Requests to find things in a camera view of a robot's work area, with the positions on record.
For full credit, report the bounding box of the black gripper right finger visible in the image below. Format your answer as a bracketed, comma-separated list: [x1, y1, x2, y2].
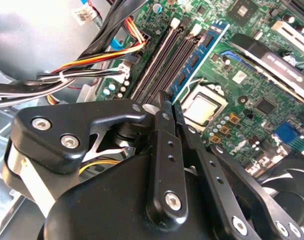
[173, 99, 304, 240]

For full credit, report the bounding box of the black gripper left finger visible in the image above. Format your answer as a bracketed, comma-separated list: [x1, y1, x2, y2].
[1, 90, 189, 230]

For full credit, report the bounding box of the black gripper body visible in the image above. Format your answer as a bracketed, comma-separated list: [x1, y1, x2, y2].
[38, 149, 229, 240]

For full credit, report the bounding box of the blue RAM stick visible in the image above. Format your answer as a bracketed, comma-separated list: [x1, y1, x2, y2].
[169, 21, 230, 101]

